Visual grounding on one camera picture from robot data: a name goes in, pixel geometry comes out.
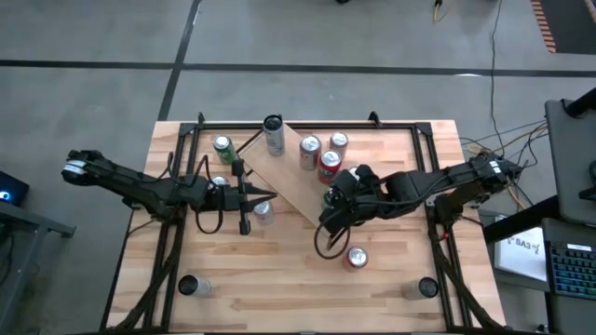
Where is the thin black floor cable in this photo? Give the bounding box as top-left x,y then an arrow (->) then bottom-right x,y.
488,0 -> 507,150

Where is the tall can black lid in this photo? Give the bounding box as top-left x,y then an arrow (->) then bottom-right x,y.
178,274 -> 213,300
402,276 -> 440,301

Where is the silver Diet Coke can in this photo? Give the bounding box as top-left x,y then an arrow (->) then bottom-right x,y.
299,135 -> 323,173
328,131 -> 350,159
253,199 -> 276,227

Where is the yellow floor cable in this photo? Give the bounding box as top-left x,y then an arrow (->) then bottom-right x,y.
465,123 -> 550,210

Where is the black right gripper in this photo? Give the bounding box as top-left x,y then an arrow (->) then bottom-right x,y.
318,165 -> 388,237

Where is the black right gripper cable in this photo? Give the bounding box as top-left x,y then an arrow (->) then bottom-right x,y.
313,211 -> 352,261

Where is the black cable bundle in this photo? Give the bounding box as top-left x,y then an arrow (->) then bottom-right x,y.
426,222 -> 508,334
109,218 -> 187,334

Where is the black backlit keyboard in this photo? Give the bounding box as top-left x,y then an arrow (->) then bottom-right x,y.
548,241 -> 596,302

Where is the white blue Celsius can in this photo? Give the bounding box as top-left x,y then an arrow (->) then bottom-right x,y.
263,114 -> 286,158

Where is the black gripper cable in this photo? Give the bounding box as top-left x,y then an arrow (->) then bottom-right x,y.
194,155 -> 225,235
313,211 -> 352,261

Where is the grey metal stand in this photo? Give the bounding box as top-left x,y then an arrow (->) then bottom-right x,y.
0,199 -> 78,335

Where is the black metal table frame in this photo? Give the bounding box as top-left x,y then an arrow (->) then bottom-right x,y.
143,111 -> 471,332

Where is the orange striped floor mat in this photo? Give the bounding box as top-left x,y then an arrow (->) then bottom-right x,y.
530,0 -> 596,55

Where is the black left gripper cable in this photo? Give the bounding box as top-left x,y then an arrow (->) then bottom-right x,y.
194,155 -> 225,235

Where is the grey side desk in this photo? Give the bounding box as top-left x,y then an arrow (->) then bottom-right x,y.
543,98 -> 596,225

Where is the white paper sign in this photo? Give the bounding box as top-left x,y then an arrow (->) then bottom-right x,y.
493,225 -> 549,283

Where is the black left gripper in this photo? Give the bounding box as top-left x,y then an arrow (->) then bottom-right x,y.
212,158 -> 278,236

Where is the black box blue light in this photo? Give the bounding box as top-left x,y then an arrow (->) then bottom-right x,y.
0,169 -> 30,208

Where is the black desk support bar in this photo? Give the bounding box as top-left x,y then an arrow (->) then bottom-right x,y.
481,194 -> 560,246

